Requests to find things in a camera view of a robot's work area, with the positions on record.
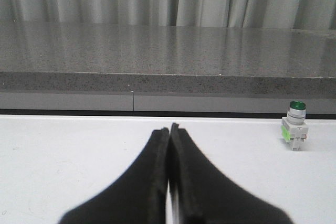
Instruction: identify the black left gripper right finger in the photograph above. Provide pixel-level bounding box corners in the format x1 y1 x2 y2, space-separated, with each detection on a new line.
169 123 292 223

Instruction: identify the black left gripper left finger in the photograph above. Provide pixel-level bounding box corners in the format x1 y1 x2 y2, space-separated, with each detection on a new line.
60 128 170 223

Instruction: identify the grey stone counter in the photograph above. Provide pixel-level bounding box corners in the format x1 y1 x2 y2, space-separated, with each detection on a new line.
1 21 335 119

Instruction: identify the green pilot light switch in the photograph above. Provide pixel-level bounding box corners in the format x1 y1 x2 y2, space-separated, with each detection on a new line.
281 101 309 151

